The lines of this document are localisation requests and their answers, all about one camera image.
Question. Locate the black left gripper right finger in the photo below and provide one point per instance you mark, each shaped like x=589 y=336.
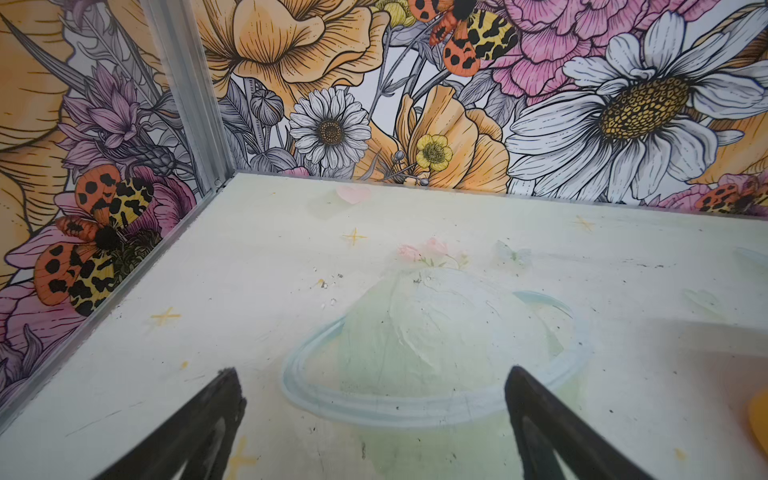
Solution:
x=549 y=436

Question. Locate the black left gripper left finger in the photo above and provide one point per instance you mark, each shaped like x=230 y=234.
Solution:
x=195 y=442

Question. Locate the yellow oval plastic bin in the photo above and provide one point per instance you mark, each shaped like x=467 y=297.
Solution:
x=757 y=413

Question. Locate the aluminium corner frame post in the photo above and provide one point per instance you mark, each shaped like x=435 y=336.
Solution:
x=181 y=52

